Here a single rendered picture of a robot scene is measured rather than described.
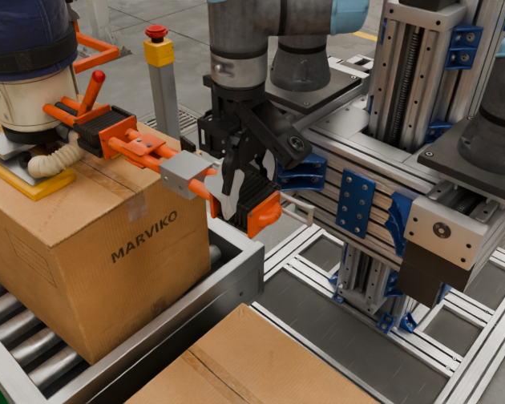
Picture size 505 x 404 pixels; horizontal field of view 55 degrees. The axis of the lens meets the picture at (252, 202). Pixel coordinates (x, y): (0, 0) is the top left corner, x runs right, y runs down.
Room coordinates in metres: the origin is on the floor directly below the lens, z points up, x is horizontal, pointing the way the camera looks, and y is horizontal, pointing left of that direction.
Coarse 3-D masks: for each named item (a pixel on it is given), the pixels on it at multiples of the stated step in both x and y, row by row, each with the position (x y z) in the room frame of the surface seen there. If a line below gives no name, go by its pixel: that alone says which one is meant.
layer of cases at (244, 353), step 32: (224, 320) 0.77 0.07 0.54; (256, 320) 0.77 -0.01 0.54; (192, 352) 0.67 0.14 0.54; (224, 352) 0.67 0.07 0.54; (256, 352) 0.67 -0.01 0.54; (288, 352) 0.67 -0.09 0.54; (160, 384) 0.59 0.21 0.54; (192, 384) 0.59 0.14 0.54; (224, 384) 0.59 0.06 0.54; (256, 384) 0.59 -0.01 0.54; (288, 384) 0.59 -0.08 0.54; (320, 384) 0.59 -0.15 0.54; (352, 384) 0.59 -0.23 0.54
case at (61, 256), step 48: (0, 192) 0.78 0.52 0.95; (96, 192) 0.78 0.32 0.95; (144, 192) 0.80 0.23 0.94; (0, 240) 0.78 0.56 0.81; (48, 240) 0.64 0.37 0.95; (96, 240) 0.69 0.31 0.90; (144, 240) 0.78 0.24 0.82; (192, 240) 0.89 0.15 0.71; (48, 288) 0.68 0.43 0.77; (96, 288) 0.67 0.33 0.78; (144, 288) 0.76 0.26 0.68; (96, 336) 0.64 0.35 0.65
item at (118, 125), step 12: (96, 108) 0.85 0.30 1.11; (108, 108) 0.86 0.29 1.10; (120, 108) 0.85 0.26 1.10; (84, 120) 0.81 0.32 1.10; (96, 120) 0.82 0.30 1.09; (108, 120) 0.82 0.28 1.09; (120, 120) 0.82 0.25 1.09; (132, 120) 0.81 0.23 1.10; (84, 132) 0.77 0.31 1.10; (96, 132) 0.78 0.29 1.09; (108, 132) 0.77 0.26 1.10; (120, 132) 0.79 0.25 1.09; (84, 144) 0.78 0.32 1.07; (96, 144) 0.77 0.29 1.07; (108, 156) 0.76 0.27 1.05
